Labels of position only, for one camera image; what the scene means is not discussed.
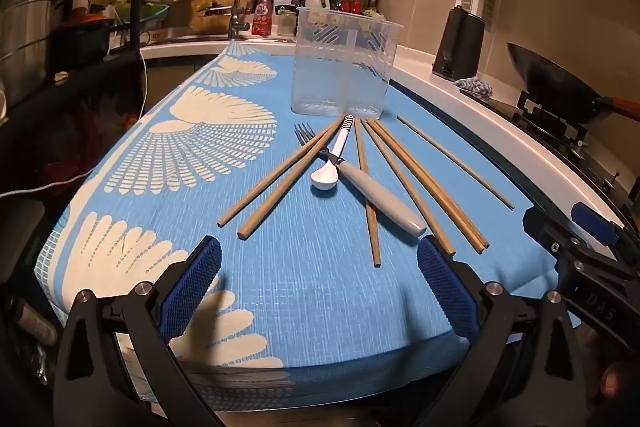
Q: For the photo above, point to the black wok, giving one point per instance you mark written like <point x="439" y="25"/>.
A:
<point x="550" y="82"/>

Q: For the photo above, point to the tall steel stockpot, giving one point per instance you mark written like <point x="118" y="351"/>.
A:
<point x="25" y="17"/>

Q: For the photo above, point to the dark soy sauce bottle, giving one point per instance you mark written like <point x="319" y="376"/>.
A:
<point x="337" y="0"/>

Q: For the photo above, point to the blue white patterned tablecloth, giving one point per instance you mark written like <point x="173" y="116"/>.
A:
<point x="300" y="307"/>

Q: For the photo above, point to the black electric kettle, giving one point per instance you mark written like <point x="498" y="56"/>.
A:
<point x="457" y="47"/>

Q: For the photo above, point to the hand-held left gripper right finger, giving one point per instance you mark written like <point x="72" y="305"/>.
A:
<point x="445" y="292"/>

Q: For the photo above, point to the black pot with orange lid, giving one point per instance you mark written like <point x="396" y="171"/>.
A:
<point x="80" y="42"/>

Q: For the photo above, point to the person's right hand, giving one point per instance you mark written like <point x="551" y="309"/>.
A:
<point x="617" y="382"/>

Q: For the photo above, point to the pink dish soap bottle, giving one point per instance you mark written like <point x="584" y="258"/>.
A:
<point x="262" y="17"/>

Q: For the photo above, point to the steel kitchen faucet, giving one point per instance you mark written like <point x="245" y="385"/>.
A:
<point x="235" y="7"/>

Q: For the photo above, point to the dark red bag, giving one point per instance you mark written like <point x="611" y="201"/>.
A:
<point x="65" y="147"/>

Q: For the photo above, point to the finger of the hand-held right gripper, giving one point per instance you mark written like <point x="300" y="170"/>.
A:
<point x="595" y="227"/>
<point x="542" y="227"/>

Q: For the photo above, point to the red capped sauce bottle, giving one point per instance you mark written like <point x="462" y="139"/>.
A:
<point x="351" y="2"/>

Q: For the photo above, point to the green plastic basin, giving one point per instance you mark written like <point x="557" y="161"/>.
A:
<point x="150" y="11"/>

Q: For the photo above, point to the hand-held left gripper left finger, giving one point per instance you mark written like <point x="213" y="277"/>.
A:
<point x="195" y="292"/>

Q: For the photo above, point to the round wooden cutting board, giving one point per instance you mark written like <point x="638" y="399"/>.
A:
<point x="200" y="19"/>

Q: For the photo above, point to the black gas stove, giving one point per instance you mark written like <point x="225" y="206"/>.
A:
<point x="590" y="157"/>

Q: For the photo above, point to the blue white dishcloth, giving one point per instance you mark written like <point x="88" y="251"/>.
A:
<point x="475" y="87"/>

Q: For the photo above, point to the clear plastic utensil holder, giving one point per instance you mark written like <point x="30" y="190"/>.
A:
<point x="340" y="77"/>

